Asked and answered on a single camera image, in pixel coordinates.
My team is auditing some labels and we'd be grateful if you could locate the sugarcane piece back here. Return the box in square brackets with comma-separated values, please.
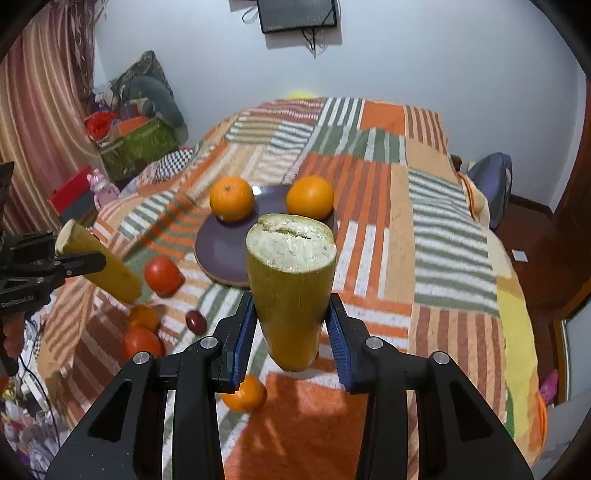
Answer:
[55, 219, 142, 304]

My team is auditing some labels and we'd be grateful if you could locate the sugarcane piece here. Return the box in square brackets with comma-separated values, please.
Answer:
[55, 219, 142, 304]
[244, 213, 338, 373]

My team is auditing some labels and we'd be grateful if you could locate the small tangerine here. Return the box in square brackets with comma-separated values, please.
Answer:
[221, 374, 267, 414]
[128, 305, 160, 333]

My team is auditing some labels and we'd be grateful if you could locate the red tomato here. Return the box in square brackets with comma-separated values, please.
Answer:
[143, 256, 185, 298]
[123, 326, 164, 360]

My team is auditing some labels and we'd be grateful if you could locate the dark red grape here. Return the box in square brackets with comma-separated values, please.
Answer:
[185, 310, 207, 336]

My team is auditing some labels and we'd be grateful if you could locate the large orange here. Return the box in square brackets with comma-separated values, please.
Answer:
[209, 176, 254, 222]
[286, 176, 335, 220]

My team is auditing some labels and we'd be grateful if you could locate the sugarcane piece front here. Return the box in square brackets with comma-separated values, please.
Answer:
[244, 213, 338, 373]

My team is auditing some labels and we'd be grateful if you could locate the left hand of person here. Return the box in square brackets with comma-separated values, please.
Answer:
[2, 312, 25, 359]

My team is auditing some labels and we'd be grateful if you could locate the red box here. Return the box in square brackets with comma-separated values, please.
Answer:
[49, 165, 97, 227]

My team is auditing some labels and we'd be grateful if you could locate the pink toy figure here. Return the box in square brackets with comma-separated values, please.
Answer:
[87, 168, 119, 211]

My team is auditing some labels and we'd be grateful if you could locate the green storage box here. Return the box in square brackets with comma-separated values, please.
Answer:
[100, 118, 178, 182]

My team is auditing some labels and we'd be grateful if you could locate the red plastic bag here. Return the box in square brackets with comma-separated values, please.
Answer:
[83, 110, 119, 142]

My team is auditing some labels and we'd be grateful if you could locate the purple round plate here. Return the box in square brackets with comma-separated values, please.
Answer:
[194, 185, 338, 291]

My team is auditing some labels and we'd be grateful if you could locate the striped patchwork bed cover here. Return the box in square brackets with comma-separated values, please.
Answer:
[39, 97, 547, 479]

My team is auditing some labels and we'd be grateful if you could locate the striped red curtain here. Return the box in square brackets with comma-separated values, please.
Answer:
[1, 1, 100, 233]

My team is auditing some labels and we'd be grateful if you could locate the blue backpack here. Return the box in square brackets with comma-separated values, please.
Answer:
[467, 152, 513, 230]

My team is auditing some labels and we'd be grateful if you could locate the yellow foam tube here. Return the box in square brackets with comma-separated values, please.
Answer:
[287, 91, 317, 100]

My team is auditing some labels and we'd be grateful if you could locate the small wall monitor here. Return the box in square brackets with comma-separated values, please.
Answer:
[256, 0, 338, 34]

